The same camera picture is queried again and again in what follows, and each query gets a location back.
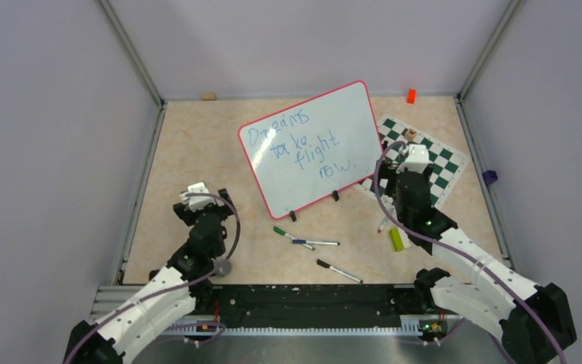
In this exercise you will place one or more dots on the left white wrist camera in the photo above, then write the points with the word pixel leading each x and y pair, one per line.
pixel 196 197

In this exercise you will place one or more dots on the white board with pink frame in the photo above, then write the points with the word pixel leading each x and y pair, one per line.
pixel 307 151

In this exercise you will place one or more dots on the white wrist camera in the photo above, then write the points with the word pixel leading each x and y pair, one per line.
pixel 196 197
pixel 416 159

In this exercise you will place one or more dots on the green white chessboard mat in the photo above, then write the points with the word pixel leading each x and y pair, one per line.
pixel 448 163

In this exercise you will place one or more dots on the black capped marker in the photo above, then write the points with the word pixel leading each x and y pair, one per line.
pixel 339 271

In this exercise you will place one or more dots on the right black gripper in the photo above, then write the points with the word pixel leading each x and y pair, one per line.
pixel 427 171

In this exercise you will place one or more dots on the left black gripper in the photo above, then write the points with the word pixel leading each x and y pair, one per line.
pixel 189 216

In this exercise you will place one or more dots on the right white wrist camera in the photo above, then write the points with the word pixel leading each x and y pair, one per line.
pixel 416 159

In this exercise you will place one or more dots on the purple toy block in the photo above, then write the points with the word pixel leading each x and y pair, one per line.
pixel 489 177

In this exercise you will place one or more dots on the green white toy brick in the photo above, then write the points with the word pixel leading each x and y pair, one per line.
pixel 399 239

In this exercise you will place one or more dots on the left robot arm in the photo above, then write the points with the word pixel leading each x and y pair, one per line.
pixel 172 292

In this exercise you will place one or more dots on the orange toy block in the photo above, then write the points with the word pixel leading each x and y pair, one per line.
pixel 411 97

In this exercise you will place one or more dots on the green capped marker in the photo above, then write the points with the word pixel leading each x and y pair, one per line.
pixel 281 232

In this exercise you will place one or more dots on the wooden cube chess piece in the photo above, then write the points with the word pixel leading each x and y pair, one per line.
pixel 410 135

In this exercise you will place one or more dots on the pink purple marker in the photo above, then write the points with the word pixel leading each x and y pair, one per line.
pixel 382 225

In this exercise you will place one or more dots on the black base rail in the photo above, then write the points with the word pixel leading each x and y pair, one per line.
pixel 319 306

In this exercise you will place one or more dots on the small cork piece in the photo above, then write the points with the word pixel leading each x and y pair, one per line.
pixel 208 97

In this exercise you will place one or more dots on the right black whiteboard foot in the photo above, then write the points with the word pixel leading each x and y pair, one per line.
pixel 335 195

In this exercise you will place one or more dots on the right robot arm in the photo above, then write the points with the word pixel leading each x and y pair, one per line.
pixel 533 323

